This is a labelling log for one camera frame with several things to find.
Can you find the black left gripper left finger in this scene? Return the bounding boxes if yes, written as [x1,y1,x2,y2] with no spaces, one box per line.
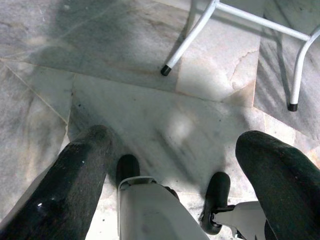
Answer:
[0,124,115,240]

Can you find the white robot right leg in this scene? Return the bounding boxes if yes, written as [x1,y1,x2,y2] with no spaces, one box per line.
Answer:
[199,171,268,240]

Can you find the white plastic folding table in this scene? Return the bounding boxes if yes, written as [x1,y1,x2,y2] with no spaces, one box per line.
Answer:
[159,0,320,113]

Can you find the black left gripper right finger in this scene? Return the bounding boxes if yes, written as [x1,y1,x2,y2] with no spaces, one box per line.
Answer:
[235,130,320,240]

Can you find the white robot leg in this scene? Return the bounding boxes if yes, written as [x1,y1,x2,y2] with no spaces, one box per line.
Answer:
[199,171,268,240]
[115,154,211,240]

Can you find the white robot left leg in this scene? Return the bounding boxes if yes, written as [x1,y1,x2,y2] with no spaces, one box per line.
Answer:
[115,154,211,240]

